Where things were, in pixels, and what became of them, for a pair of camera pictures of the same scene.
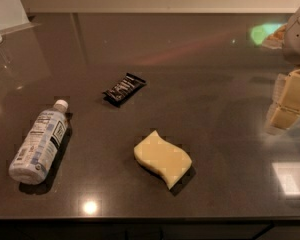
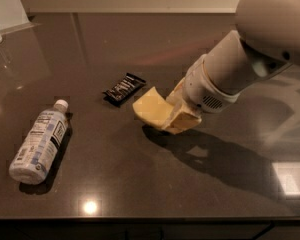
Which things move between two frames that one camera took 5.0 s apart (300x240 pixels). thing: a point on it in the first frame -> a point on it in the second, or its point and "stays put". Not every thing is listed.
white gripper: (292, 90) -> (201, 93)
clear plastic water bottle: (35, 155) stays put
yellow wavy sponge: (163, 157) -> (153, 108)
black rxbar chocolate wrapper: (124, 90) stays put
